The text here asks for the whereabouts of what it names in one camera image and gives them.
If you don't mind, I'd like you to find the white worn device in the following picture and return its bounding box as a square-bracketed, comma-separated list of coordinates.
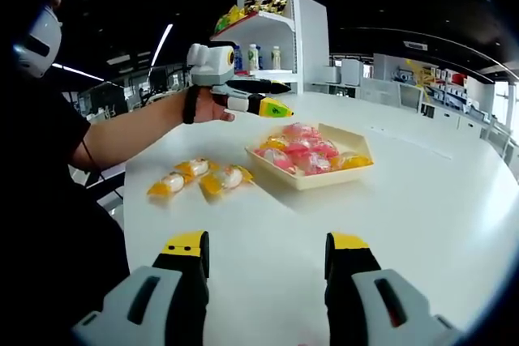
[11, 5, 64, 79]

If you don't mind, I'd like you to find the white display shelf unit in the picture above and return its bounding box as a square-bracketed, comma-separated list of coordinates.
[208, 0, 330, 96]

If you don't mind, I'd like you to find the beige hexagonal bowl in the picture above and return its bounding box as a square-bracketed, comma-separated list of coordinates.
[244, 122, 375, 192]

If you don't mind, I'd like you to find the ceiling strip light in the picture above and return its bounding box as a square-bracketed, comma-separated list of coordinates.
[150, 23, 174, 66]
[51, 62, 105, 83]

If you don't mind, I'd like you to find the white bottle green label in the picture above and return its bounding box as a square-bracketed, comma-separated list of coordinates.
[247, 42, 261, 71]

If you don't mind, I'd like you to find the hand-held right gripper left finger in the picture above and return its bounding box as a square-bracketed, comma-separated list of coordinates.
[71, 230, 212, 346]

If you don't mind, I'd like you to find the yellow marshmallow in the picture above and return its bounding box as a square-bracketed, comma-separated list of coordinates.
[199, 164, 255, 201]
[146, 171, 195, 198]
[173, 158, 220, 180]

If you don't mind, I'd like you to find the person's left hand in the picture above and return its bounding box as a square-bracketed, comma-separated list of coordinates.
[192, 85, 237, 124]

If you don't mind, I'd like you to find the yellow lattice stand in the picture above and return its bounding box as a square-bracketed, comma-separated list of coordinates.
[405, 58, 441, 98]

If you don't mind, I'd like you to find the pile of marshmallows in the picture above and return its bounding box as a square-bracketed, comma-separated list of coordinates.
[254, 122, 374, 177]

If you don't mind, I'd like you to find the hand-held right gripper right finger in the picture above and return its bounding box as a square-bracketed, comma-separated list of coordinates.
[324, 231, 463, 346]

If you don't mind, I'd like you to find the white round table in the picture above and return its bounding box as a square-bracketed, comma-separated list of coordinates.
[121, 90, 519, 346]

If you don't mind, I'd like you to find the person in black shirt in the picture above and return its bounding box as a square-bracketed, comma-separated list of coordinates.
[0, 74, 131, 346]

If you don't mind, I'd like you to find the black wrist strap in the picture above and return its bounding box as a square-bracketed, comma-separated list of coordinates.
[182, 85, 200, 125]

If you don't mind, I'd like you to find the white box appliance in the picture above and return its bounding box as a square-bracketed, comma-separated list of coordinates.
[341, 58, 363, 87]

